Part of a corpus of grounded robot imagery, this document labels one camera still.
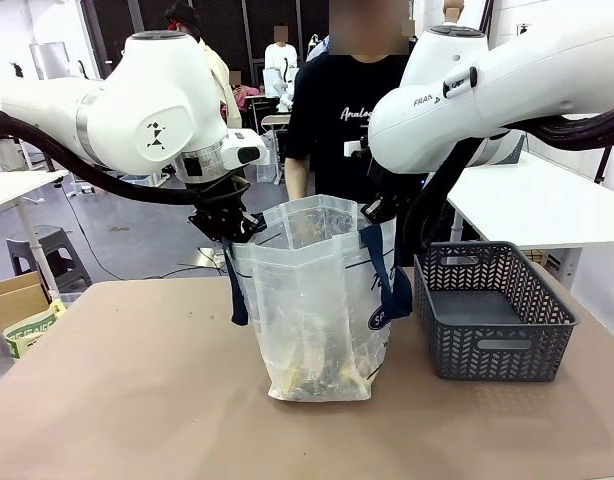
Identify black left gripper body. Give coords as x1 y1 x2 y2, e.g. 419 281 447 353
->
187 179 249 244

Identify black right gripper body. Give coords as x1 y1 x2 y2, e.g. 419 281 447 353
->
369 162 429 222

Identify white bag with navy handles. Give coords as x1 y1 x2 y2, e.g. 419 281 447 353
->
224 194 415 403

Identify grey plastic lattice basket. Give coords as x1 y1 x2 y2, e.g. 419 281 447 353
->
412 240 581 383

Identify person's right forearm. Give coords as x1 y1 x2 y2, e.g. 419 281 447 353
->
286 157 314 202

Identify clear plastic container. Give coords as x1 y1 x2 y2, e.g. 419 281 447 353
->
256 129 281 184

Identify person in black t-shirt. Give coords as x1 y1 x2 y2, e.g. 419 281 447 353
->
284 0 438 269

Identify seated person in pink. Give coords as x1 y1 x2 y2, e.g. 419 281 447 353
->
228 69 262 114

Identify large white side table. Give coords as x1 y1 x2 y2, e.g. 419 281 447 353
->
443 148 614 294

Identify yellow packaged goods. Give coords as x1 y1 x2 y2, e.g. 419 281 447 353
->
274 319 374 402

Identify figure in white top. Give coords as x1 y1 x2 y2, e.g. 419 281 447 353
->
263 24 299 97

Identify grey plastic stool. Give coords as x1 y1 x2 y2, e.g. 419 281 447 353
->
6 225 92 292

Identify person in white shirt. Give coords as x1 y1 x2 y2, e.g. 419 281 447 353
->
441 0 467 25

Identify small white side table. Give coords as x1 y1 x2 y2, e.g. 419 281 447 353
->
0 169 71 306

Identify black stand pole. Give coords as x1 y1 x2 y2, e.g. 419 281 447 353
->
593 146 614 184

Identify green and white printed box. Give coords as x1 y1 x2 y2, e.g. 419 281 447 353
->
3 298 68 360

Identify brown cardboard box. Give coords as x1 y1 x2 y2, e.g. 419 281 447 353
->
0 271 52 337

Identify metal mannequin base plate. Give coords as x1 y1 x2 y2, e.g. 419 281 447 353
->
196 245 229 274

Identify black floor cable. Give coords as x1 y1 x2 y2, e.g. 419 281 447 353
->
60 183 224 281

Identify grey wall panel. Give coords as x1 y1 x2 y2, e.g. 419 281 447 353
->
29 41 71 81

